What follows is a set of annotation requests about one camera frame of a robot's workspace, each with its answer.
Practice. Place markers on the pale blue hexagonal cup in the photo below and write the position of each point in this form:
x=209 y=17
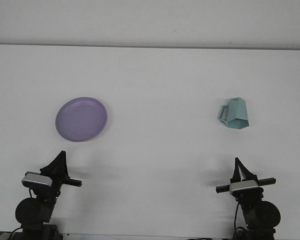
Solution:
x=237 y=112

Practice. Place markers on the pale purple round plate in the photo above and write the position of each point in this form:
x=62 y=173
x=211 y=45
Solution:
x=81 y=120

